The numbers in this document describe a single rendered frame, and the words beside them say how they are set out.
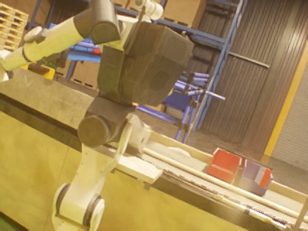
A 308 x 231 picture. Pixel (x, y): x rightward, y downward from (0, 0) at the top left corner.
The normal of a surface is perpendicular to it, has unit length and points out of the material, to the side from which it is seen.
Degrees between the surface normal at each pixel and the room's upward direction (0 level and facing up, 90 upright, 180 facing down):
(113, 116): 45
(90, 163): 69
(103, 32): 130
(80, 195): 55
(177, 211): 90
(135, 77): 90
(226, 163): 88
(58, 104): 80
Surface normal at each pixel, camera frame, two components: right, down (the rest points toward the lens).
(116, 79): -0.64, 0.07
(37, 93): -0.22, -0.15
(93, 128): -0.14, 0.07
